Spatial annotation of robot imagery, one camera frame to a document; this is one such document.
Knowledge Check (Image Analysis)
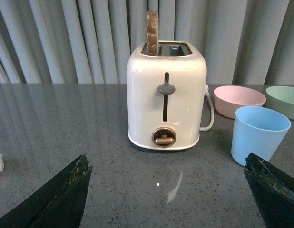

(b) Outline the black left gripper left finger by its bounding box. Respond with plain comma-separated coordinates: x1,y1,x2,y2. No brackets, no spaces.
0,155,93,228

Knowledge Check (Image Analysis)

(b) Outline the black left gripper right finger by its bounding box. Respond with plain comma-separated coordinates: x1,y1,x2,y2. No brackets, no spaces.
244,153,294,228

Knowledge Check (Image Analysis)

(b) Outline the blue cup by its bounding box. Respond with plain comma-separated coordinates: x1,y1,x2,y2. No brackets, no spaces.
231,106,291,166

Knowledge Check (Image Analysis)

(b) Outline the green bowl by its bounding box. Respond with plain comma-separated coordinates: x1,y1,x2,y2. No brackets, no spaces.
265,85,294,120

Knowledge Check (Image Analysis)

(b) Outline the pink bowl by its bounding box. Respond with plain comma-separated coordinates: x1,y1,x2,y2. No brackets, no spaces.
214,85,266,119

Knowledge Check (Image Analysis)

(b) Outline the cream white toaster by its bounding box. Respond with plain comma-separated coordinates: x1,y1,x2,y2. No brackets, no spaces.
127,41,207,151

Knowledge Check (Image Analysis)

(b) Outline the grey pleated curtain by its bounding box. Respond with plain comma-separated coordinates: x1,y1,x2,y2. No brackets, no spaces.
0,0,294,85

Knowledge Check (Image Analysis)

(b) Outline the brown bread slice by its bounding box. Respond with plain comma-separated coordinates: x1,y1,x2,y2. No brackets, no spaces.
146,11,159,56

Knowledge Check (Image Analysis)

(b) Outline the white toaster power cable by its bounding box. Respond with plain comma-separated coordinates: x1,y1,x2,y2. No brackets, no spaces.
199,85,215,132

